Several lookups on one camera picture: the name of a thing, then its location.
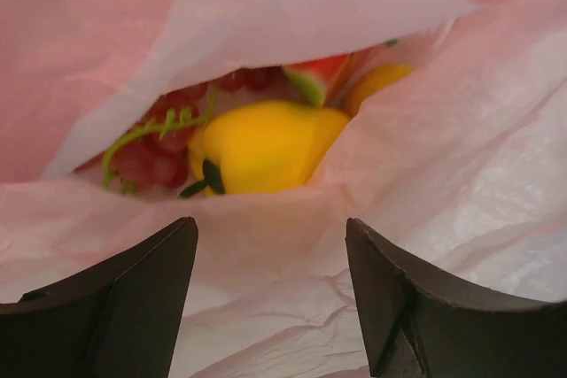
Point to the orange fruit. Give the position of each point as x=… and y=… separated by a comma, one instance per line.
x=370, y=83

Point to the watermelon slice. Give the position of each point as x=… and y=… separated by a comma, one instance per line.
x=319, y=80

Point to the yellow bell pepper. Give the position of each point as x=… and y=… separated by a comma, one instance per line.
x=265, y=147

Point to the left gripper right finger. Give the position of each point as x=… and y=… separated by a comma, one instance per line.
x=417, y=317

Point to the pink plastic bag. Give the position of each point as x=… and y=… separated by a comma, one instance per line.
x=463, y=163

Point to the red grape bunch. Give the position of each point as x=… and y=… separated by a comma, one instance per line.
x=160, y=158

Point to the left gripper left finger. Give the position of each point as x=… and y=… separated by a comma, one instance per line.
x=118, y=318

